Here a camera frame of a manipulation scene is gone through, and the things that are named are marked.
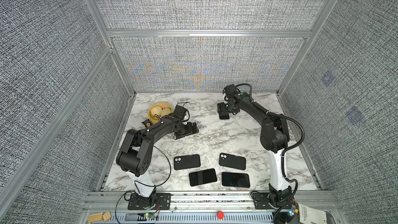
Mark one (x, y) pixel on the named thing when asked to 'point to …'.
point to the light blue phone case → (223, 113)
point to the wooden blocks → (98, 216)
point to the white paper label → (308, 215)
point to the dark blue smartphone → (224, 114)
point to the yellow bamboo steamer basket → (158, 110)
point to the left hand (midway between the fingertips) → (193, 133)
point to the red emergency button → (220, 214)
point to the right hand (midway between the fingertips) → (223, 109)
